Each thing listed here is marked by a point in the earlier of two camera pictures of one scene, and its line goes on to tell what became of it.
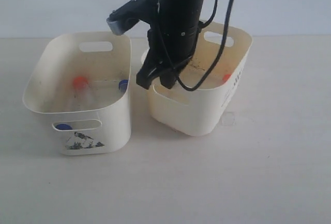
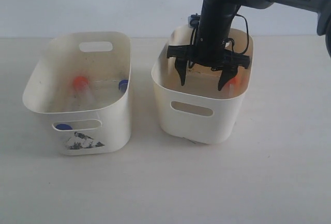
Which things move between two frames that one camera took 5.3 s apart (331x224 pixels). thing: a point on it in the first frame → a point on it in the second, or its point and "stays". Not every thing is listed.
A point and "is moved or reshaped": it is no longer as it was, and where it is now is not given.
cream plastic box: (199, 112) is moved or reshaped
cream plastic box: (86, 78) stays
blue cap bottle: (63, 126) stays
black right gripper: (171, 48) → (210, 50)
